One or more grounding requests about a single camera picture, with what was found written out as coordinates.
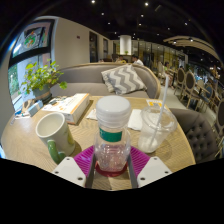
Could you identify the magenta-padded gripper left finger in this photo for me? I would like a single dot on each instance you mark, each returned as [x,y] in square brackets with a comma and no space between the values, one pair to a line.
[70,171]

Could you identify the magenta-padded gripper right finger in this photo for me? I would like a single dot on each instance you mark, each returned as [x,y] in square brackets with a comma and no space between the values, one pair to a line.
[154,171]

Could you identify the clear bottle with white cap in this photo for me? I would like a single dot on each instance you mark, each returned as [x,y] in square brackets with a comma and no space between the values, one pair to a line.
[112,146]

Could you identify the clear plastic lidded cup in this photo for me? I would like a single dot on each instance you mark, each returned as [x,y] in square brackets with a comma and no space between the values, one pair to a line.
[148,136]

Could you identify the white paper napkin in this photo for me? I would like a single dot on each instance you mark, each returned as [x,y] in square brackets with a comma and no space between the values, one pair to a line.
[135,120]

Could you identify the grey tufted armchair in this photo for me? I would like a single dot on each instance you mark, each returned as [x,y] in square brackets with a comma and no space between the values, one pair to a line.
[200,136]

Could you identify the white paper sheet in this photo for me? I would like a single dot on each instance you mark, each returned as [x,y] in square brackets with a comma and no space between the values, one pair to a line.
[91,114]

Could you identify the flat white orange box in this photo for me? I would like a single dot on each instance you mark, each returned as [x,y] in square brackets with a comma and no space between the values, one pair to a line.
[66,105]

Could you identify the yellow printed card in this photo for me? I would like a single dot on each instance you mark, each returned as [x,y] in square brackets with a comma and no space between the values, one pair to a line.
[155,103]

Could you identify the light blue tissue pack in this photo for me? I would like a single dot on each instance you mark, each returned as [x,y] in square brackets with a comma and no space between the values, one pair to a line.
[35,108]

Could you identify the white drinking straw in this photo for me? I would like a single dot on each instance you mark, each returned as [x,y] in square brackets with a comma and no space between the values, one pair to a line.
[164,96]

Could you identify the wooden stand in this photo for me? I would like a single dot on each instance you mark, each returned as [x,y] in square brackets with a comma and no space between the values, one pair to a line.
[27,106]

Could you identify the grey curved sofa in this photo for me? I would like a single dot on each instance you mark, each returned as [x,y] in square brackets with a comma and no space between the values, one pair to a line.
[83,78]

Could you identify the group of dining chairs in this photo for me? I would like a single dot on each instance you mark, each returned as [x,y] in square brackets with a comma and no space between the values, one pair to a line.
[190,81]

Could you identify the grey white chevron pillow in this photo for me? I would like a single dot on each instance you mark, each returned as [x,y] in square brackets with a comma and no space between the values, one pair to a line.
[123,79]

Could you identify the green potted plant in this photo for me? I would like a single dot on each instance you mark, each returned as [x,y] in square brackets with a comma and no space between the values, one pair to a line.
[40,78]

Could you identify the person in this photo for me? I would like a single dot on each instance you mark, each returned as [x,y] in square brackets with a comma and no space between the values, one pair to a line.
[137,61]
[120,60]
[167,73]

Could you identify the white round column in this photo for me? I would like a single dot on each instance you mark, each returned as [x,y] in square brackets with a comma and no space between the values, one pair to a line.
[125,45]

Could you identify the group of ceiling lights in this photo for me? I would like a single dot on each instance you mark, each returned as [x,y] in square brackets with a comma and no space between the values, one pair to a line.
[146,4]

